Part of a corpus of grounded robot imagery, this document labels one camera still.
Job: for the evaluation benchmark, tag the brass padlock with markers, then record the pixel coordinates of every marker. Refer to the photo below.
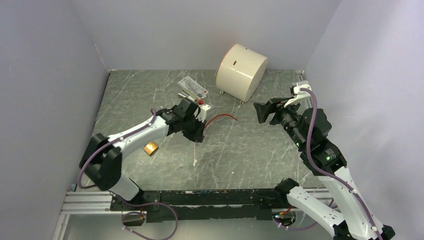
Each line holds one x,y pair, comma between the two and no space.
151,148

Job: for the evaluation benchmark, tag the cream cylindrical container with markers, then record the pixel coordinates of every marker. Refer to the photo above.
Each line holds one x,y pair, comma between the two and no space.
240,72

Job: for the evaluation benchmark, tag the aluminium frame rail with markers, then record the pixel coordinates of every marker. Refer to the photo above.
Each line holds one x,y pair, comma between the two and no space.
81,203

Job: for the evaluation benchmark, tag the black table edge rail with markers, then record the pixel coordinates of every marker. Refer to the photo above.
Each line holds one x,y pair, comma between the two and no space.
165,205

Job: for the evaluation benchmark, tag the clear plastic bag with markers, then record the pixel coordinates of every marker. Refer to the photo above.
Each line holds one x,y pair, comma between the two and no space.
190,89

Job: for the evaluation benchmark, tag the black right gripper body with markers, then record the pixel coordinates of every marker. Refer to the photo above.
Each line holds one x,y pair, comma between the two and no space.
288,114

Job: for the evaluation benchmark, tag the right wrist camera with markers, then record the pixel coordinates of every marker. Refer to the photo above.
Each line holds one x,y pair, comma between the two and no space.
297,94

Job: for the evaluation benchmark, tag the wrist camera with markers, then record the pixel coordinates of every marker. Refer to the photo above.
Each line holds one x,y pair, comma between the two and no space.
297,94
202,110

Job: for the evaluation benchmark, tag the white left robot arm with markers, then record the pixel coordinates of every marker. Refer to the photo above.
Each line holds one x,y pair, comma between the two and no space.
103,158

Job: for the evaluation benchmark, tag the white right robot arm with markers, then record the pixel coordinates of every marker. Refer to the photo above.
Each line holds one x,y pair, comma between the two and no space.
309,131

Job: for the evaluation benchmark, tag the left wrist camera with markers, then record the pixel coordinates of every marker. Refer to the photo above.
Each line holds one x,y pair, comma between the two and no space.
202,110

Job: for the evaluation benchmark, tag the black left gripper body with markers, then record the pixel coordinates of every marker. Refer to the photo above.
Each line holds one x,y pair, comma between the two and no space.
192,128

